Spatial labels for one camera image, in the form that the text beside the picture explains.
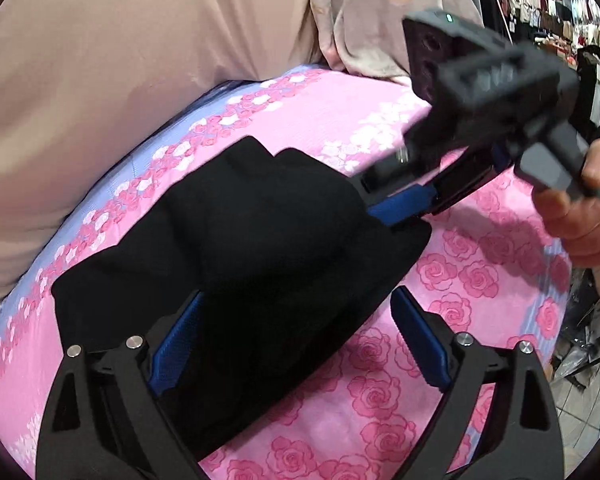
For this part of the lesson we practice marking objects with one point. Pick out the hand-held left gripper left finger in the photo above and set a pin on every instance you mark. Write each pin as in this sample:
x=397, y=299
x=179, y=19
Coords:
x=172, y=350

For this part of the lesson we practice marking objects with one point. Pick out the pale floral blanket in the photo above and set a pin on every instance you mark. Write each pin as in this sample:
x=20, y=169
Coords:
x=360, y=20

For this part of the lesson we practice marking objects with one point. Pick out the pink rose print bedsheet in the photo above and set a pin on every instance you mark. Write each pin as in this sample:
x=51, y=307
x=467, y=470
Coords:
x=330, y=110

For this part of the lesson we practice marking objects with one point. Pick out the person's right hand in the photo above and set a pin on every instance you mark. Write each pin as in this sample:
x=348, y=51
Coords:
x=575, y=220

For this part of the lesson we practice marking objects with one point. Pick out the beige padded headboard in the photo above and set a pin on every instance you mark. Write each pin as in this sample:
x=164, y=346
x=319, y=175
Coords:
x=105, y=85

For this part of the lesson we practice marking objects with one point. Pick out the dark plastic bags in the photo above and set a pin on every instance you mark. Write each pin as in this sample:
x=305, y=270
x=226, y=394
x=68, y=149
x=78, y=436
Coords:
x=575, y=320

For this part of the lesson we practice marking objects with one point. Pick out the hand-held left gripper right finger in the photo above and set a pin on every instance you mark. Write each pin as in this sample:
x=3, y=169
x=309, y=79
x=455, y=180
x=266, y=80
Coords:
x=420, y=335

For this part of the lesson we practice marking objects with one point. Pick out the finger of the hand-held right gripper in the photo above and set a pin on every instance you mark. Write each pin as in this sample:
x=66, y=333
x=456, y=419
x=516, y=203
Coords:
x=405, y=202
x=385, y=175

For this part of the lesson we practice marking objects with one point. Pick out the black pants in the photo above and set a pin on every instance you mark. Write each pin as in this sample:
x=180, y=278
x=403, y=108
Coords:
x=260, y=240

